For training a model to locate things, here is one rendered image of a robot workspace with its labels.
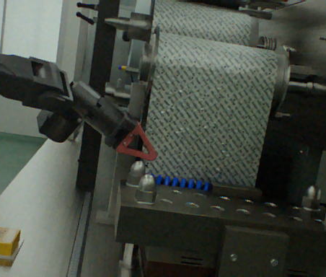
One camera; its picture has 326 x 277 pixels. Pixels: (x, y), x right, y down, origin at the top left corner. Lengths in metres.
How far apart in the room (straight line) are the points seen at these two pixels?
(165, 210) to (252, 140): 0.28
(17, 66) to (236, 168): 0.45
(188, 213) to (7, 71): 0.37
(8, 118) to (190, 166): 5.81
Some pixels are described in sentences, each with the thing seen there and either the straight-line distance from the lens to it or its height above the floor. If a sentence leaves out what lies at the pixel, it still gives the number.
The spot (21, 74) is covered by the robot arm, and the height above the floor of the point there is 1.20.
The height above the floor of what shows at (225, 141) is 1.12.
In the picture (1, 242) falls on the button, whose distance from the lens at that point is 0.83.
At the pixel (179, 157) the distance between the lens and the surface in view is 0.91.
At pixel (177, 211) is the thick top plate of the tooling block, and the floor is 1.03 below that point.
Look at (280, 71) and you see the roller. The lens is 0.95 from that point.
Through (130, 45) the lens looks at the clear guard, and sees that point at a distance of 1.92.
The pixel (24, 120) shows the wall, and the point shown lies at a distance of 6.61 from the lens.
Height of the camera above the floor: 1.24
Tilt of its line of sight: 9 degrees down
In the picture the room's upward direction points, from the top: 9 degrees clockwise
